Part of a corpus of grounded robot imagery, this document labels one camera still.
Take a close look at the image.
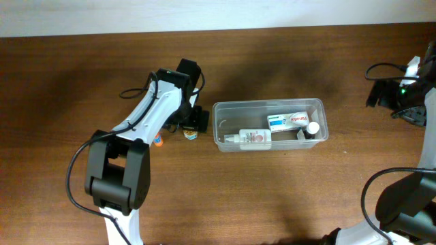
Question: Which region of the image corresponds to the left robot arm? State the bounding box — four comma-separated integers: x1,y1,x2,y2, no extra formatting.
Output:
84,59,209,244

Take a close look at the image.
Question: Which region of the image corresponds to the white green medicine box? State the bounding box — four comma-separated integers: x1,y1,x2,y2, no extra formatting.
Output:
267,111,310,133

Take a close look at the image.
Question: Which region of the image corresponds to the clear plastic container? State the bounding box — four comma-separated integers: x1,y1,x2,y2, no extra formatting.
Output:
213,98,329,152

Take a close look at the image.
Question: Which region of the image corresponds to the orange Redoxon tablet tube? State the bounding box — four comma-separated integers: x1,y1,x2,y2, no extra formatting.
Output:
153,133,164,147

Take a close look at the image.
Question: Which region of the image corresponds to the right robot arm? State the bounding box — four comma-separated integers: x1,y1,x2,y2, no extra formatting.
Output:
320,42,435,245

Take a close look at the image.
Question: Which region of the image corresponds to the white lotion bottle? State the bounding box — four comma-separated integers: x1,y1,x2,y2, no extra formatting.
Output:
224,129,272,150

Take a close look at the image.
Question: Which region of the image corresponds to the small jar gold lid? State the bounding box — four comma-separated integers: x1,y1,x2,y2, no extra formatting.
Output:
183,129,198,140

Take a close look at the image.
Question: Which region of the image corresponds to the dark bottle white cap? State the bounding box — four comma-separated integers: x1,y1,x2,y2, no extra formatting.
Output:
296,122,320,140

